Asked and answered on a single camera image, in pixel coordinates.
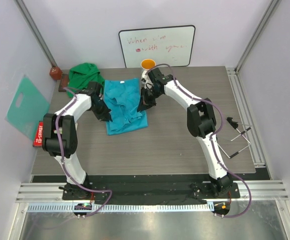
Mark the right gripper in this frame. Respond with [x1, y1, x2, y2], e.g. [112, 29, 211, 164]
[137, 87, 162, 113]

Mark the blue t shirt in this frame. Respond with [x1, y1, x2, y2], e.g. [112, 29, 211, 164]
[104, 78, 148, 136]

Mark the white mug orange inside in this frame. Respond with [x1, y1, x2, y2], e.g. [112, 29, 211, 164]
[141, 59, 156, 89]

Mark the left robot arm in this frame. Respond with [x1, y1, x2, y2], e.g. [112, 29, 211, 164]
[42, 91, 112, 200]

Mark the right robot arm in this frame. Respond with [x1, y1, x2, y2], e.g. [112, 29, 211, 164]
[137, 73, 233, 198]

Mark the green t shirt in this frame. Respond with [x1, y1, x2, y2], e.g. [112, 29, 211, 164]
[67, 62, 105, 93]

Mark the brown block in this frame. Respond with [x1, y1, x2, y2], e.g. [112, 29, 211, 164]
[49, 66, 62, 81]

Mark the whiteboard with red writing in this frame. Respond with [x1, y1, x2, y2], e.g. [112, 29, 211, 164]
[118, 25, 196, 68]

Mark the red book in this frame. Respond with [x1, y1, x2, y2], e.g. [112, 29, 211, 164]
[33, 121, 43, 148]

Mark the teal plastic cutting board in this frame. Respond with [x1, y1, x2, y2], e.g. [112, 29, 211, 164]
[6, 76, 49, 140]

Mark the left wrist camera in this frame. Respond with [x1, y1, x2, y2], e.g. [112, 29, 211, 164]
[87, 81, 104, 97]

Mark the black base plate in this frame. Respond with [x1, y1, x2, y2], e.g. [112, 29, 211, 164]
[32, 169, 272, 206]

